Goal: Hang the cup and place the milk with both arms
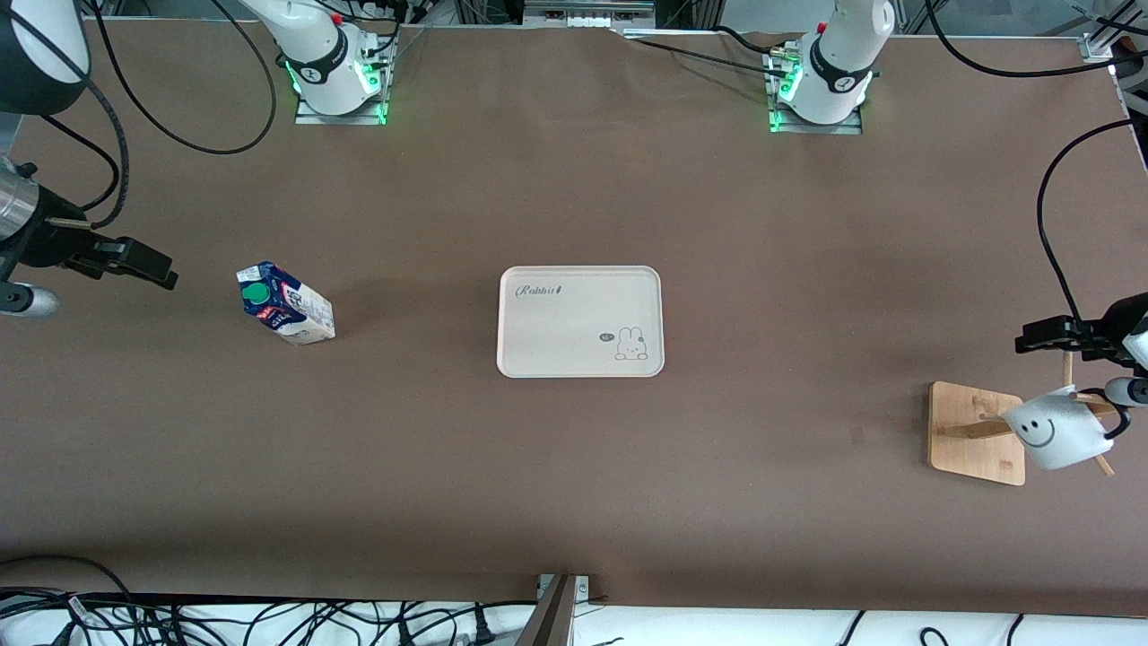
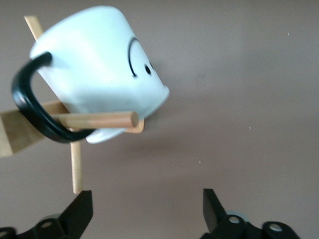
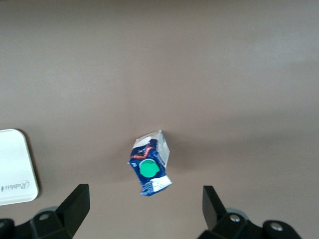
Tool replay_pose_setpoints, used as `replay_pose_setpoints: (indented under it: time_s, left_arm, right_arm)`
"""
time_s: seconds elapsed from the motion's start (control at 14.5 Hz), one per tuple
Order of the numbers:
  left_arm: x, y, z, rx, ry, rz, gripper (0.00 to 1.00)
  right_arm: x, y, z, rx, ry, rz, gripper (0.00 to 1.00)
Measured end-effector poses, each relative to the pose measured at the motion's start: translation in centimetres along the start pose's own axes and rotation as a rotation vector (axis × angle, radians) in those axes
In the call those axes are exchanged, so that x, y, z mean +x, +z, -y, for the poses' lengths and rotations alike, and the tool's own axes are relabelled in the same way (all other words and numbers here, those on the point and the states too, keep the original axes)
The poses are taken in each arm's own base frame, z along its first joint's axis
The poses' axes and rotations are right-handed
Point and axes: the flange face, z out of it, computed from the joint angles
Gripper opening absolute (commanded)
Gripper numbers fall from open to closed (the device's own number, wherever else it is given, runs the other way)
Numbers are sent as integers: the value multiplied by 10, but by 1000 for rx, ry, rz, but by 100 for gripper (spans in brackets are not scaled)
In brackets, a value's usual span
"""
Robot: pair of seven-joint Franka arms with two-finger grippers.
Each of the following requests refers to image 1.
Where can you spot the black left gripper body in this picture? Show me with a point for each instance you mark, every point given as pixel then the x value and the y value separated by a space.
pixel 1115 330

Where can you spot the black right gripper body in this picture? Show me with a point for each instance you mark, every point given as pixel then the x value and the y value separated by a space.
pixel 45 244

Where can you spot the blue white milk carton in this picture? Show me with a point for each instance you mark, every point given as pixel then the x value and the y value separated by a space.
pixel 287 309

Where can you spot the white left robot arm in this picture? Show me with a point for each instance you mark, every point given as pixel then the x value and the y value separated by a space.
pixel 839 54

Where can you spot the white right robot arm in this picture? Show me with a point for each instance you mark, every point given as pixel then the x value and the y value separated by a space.
pixel 314 63

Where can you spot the wooden mug tree rack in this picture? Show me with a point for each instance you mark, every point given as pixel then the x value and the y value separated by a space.
pixel 973 449

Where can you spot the beige rabbit print tray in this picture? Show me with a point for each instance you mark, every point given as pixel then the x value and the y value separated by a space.
pixel 574 323

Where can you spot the grey equipment box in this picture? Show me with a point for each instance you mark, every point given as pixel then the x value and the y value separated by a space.
pixel 587 13

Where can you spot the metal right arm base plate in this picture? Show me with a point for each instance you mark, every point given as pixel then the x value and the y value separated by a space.
pixel 314 119

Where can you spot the aluminium frame profile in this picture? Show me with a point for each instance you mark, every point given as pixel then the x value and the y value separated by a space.
pixel 99 9
pixel 1108 40

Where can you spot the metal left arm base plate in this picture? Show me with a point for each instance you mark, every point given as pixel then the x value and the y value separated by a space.
pixel 847 129

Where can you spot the silver table edge bracket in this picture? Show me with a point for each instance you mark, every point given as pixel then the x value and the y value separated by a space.
pixel 583 588

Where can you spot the dark camera mount post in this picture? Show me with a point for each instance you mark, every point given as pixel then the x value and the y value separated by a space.
pixel 549 624

